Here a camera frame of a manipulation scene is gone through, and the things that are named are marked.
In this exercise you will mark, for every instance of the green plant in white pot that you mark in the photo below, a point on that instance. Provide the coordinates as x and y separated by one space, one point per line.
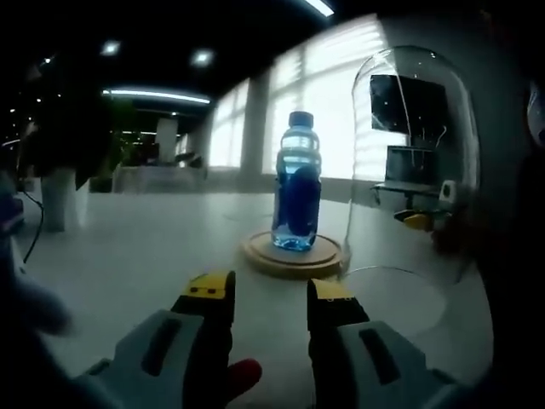
64 204

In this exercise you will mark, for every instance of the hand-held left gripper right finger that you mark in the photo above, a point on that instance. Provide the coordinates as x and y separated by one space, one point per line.
374 358

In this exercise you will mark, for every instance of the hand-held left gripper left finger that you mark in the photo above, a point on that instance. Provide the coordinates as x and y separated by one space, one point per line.
170 341

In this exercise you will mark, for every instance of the person's left hand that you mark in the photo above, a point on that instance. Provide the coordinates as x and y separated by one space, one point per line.
244 375

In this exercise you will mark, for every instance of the bright window with blinds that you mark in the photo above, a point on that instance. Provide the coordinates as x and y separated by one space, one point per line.
332 85

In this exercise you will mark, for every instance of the white background counter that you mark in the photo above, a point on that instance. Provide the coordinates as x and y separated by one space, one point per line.
157 176

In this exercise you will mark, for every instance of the black laptop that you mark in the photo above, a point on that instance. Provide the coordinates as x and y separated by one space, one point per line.
411 166

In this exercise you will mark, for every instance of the round wooden base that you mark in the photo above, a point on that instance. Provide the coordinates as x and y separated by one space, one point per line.
294 265

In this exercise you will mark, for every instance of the clear glass dome cover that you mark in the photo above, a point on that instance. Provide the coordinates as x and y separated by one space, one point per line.
462 149

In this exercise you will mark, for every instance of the white chest device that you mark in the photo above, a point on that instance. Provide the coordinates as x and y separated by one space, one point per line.
537 113

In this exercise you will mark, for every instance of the round ceiling lamp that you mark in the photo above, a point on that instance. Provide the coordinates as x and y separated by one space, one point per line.
202 57
110 47

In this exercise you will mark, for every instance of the white square column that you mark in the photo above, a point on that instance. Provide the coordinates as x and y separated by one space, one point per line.
167 140

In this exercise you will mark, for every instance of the thin ceiling light strip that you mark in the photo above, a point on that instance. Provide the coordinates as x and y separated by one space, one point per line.
157 95

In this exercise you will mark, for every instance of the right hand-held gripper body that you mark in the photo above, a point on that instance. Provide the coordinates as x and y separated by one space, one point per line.
448 190

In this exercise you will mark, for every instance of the long ceiling light strip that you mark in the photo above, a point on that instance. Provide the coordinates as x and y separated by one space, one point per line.
317 6

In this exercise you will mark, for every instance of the blue drink bottle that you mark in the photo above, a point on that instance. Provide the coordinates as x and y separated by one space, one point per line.
298 191

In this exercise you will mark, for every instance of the blurred bluish object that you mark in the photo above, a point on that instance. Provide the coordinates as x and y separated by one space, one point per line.
30 298

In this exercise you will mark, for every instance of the black monitor screen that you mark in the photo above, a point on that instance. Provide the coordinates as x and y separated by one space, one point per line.
421 106

